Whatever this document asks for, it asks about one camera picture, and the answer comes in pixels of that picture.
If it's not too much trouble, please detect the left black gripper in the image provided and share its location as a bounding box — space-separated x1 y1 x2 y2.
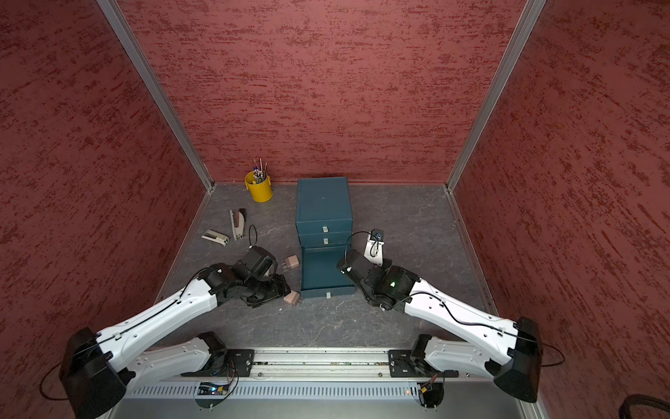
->
241 274 291 307

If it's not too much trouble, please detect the pink plug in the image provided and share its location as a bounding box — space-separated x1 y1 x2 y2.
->
284 291 301 306
283 255 300 270

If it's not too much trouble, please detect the teal drawer cabinet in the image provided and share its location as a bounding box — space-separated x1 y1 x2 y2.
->
295 177 355 299

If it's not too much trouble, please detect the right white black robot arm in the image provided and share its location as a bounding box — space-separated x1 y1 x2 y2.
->
337 250 543 403

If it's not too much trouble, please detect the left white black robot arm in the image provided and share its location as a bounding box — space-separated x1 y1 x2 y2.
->
59 263 291 418

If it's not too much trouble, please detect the beige stapler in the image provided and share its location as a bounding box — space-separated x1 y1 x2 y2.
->
230 208 246 240

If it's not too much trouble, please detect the yellow pen cup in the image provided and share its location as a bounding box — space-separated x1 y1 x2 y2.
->
244 172 273 203

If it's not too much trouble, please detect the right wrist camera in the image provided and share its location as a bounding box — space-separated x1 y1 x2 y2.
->
364 229 384 266

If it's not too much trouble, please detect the aluminium front rail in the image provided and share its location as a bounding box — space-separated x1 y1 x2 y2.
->
112 346 530 382

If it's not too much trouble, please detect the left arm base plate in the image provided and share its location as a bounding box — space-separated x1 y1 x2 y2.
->
181 349 256 378

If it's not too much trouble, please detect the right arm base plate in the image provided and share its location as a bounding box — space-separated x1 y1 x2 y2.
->
387 349 436 379

